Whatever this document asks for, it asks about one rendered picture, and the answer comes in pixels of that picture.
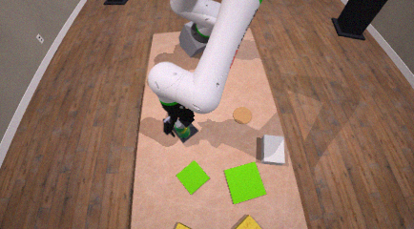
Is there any green and yellow drink can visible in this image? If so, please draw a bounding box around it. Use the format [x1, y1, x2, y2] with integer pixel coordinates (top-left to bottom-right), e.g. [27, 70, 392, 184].
[175, 120, 190, 138]

